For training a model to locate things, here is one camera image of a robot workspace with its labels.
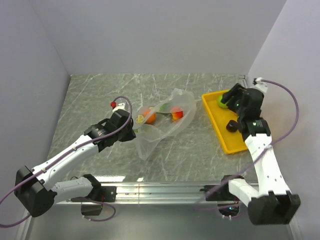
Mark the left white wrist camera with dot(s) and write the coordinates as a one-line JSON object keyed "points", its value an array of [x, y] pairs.
{"points": [[118, 106]]}

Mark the dark purple fruit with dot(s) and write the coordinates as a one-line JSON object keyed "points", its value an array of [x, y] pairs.
{"points": [[232, 126]]}

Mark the clear plastic bag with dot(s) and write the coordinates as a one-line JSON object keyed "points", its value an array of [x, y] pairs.
{"points": [[148, 136]]}

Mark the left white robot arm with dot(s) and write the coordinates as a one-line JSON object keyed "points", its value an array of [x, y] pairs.
{"points": [[38, 189]]}

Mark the orange fruit in bag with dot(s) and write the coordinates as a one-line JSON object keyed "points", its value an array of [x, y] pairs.
{"points": [[151, 119]]}

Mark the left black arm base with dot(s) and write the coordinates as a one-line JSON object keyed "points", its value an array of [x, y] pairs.
{"points": [[97, 207]]}

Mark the green apple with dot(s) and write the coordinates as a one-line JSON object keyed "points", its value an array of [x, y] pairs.
{"points": [[222, 105]]}

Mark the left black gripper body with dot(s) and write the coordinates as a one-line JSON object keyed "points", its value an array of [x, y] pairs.
{"points": [[127, 134]]}

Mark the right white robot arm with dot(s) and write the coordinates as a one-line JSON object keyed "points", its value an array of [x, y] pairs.
{"points": [[273, 203]]}

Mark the red fruit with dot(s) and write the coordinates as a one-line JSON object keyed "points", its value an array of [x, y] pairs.
{"points": [[177, 115]]}

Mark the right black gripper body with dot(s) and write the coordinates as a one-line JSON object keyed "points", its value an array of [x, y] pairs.
{"points": [[239, 109]]}

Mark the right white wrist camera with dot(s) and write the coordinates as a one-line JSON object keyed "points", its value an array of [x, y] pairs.
{"points": [[260, 85]]}

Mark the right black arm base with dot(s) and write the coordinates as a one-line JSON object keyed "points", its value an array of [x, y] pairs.
{"points": [[228, 205]]}

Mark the yellow plastic tray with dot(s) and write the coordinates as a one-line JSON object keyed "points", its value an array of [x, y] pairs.
{"points": [[230, 142]]}

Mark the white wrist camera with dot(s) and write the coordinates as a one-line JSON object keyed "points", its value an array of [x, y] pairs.
{"points": [[118, 106], [260, 85]]}

